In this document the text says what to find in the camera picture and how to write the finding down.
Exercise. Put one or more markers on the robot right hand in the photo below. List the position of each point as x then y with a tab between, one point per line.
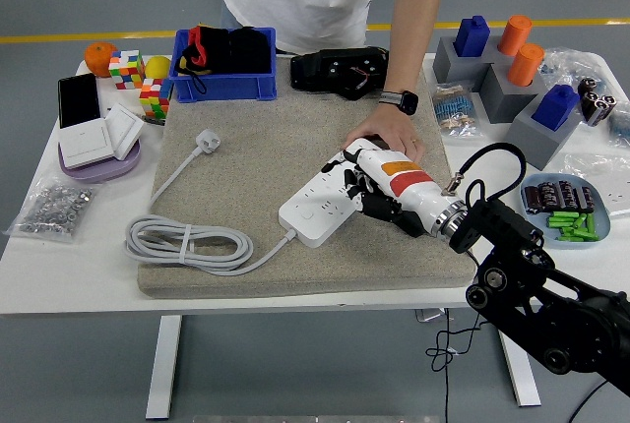
403	179

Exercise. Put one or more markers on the person's left hand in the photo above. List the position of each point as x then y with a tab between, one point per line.
389	128

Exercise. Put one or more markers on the white power strip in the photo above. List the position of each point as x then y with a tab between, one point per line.
315	201

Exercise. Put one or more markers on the person's left forearm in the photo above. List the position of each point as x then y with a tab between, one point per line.
411	39

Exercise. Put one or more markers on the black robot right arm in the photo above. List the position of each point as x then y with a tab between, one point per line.
502	226

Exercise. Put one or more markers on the black wrist watch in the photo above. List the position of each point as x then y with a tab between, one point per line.
407	102

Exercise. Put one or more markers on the clear bag of resistors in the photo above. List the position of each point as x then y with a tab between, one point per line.
455	110

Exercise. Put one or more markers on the black red yellow glove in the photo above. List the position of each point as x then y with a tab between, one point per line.
194	51

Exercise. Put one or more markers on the black fabric bundle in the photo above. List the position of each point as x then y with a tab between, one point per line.
243	51

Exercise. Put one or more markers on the person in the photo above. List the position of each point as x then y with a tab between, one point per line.
295	0

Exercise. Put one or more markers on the grey peg block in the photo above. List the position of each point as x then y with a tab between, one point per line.
526	140
453	69
502	98

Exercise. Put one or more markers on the black plastic device housing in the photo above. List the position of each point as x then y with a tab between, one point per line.
315	71

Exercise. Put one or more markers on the yellow lemon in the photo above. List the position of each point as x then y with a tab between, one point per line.
158	68

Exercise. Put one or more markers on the blue plastic bin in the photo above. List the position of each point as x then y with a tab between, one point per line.
221	88

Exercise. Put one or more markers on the colourful puzzle cube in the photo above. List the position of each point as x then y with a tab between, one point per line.
155	98
127	69

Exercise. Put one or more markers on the blue square peg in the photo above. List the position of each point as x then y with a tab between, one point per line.
472	37
556	108

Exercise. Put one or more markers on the grey-brown mat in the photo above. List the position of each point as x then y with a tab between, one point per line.
256	157

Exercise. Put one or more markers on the orange fruit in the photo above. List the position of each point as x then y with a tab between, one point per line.
98	59

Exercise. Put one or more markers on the orange cylinder peg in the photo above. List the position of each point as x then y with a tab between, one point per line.
525	66
515	34

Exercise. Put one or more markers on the small dark tool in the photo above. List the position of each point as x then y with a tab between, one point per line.
153	121

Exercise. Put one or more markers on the pile of green batteries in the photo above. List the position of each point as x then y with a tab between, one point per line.
571	231

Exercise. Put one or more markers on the row of dark capacitors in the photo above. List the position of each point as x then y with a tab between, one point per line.
581	197

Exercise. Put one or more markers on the black smartphone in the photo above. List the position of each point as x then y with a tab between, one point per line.
79	101

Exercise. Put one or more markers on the clear bag of blue parts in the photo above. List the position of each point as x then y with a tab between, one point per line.
621	123
566	66

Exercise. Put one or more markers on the light blue plate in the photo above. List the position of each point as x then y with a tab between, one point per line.
604	231

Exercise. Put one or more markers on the bundle of black capacitors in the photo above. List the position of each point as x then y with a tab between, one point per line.
598	103

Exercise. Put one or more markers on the purple tray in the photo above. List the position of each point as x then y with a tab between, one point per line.
98	172

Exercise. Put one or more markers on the white table leg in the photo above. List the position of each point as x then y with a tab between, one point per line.
524	383
165	369

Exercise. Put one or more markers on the clear bag of metal nuts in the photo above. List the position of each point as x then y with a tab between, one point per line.
54	206

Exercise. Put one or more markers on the silver bracket under table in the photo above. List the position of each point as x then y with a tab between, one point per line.
429	315

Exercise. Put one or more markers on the small white wall switch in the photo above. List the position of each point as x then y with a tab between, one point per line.
125	128

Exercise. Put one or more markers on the large white wall switch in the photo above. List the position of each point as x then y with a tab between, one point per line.
86	142

